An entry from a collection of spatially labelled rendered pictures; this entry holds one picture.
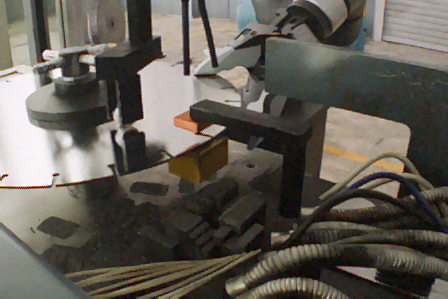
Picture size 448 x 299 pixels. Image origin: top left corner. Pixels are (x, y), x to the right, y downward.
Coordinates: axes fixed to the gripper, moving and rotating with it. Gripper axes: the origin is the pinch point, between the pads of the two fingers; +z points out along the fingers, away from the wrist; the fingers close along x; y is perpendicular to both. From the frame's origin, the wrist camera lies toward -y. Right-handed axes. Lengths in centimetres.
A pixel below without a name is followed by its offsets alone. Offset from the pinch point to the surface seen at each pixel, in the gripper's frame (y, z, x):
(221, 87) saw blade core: -4.9, -0.1, 7.4
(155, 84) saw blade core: 0.4, 4.3, 10.3
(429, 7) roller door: 232, -419, -314
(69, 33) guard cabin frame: 52, 2, 8
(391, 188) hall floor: 48, -67, -152
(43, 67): -1.7, 11.9, 21.1
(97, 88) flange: -1.1, 9.4, 15.4
